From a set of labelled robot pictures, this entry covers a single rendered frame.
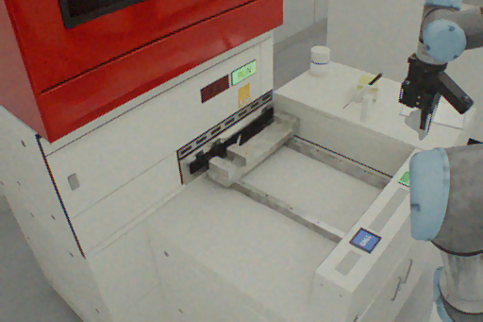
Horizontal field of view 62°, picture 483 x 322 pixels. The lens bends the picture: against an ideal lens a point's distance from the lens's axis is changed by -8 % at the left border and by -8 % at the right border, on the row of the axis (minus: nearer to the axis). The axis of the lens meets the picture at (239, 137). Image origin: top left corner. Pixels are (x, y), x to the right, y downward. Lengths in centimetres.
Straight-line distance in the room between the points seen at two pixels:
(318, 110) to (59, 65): 86
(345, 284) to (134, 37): 69
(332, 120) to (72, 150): 81
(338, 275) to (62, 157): 66
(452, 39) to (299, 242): 65
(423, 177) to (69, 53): 67
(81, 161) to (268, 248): 52
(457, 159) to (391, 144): 82
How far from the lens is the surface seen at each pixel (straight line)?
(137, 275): 140
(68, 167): 104
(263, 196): 126
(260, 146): 140
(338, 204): 129
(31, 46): 85
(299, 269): 112
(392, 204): 112
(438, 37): 84
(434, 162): 55
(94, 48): 92
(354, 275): 95
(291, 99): 149
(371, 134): 137
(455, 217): 54
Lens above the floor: 171
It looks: 35 degrees down
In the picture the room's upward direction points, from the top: 3 degrees counter-clockwise
